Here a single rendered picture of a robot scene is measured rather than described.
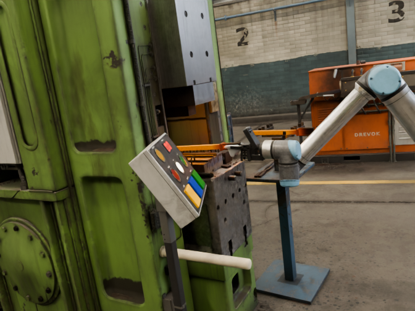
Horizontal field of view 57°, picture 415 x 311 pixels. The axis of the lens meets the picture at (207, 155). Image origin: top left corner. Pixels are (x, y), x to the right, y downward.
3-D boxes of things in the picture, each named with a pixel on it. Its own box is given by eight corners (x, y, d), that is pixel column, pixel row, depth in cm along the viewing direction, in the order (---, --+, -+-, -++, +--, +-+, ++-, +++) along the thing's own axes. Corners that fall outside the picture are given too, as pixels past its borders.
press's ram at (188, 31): (224, 79, 205) (215, 1, 197) (187, 86, 173) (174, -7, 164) (162, 86, 226) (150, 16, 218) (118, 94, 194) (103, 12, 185)
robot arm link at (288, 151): (297, 163, 170) (295, 142, 167) (270, 163, 176) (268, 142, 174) (302, 158, 177) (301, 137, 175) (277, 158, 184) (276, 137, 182)
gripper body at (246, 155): (239, 161, 185) (262, 161, 179) (237, 144, 183) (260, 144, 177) (245, 157, 192) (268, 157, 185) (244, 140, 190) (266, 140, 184)
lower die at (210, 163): (223, 166, 204) (221, 150, 202) (205, 177, 187) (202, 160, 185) (160, 165, 225) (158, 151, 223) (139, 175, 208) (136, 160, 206)
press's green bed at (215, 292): (259, 303, 232) (251, 232, 222) (233, 344, 201) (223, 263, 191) (184, 287, 260) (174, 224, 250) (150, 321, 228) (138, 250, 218)
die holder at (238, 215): (252, 232, 222) (244, 158, 213) (223, 264, 190) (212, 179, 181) (173, 224, 250) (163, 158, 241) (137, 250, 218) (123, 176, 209)
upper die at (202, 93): (215, 100, 196) (212, 81, 194) (195, 105, 179) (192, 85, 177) (150, 105, 217) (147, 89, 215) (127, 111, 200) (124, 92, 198)
